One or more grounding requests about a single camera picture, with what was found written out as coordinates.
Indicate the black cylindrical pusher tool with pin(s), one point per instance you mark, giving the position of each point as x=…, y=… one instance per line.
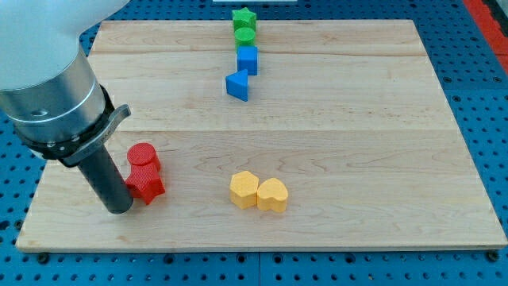
x=102, y=174

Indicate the red circle block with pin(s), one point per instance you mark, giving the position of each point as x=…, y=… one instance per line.
x=142, y=154

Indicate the red star block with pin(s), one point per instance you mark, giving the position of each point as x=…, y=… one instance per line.
x=144, y=182

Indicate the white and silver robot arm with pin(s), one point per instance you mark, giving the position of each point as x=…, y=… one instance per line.
x=51, y=94

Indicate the green circle block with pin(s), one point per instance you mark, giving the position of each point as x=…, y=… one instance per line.
x=244, y=36

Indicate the green star block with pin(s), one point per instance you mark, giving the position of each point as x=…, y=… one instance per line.
x=244, y=18

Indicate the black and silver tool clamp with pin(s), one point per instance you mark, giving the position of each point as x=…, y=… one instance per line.
x=79, y=147

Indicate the yellow hexagon block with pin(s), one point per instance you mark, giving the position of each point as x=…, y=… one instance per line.
x=243, y=189

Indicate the blue triangle block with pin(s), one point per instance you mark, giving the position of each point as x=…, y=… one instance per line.
x=237, y=85

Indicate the yellow heart block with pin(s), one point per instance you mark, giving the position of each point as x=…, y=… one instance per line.
x=272, y=195

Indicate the light wooden board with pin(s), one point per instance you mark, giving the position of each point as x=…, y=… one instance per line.
x=348, y=114

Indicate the blue cube block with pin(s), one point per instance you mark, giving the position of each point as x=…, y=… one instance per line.
x=247, y=59

